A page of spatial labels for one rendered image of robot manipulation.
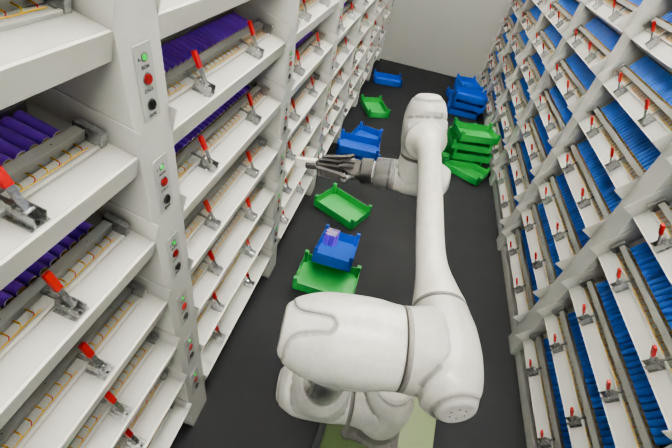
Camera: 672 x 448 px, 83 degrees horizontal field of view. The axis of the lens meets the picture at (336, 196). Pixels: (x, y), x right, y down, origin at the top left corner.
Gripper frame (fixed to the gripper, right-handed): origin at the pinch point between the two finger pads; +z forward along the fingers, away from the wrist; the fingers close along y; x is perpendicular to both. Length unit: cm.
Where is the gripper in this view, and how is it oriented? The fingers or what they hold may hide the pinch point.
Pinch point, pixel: (306, 162)
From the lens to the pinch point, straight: 114.1
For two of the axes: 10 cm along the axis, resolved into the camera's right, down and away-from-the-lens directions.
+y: 2.3, -6.0, 7.7
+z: -9.7, -1.5, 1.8
